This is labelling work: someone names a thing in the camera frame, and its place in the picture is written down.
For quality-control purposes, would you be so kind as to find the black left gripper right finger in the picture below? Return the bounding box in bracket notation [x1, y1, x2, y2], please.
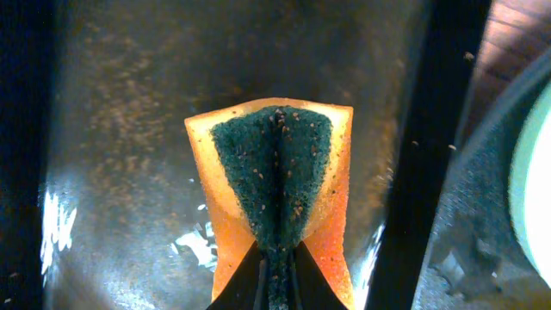
[288, 242, 346, 310]

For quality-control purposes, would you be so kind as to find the green and yellow sponge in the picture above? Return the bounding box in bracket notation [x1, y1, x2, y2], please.
[185, 97, 355, 309]

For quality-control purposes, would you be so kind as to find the black rectangular tray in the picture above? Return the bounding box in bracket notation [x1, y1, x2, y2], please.
[1, 0, 490, 309]

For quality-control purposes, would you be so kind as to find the black round tray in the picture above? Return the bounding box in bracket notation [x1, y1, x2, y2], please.
[412, 52, 550, 309]

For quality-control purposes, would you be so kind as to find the mint green plate, upper left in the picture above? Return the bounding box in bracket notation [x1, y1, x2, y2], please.
[508, 85, 550, 284]

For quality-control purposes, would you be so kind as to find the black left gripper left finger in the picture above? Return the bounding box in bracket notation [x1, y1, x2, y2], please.
[207, 242, 269, 310]

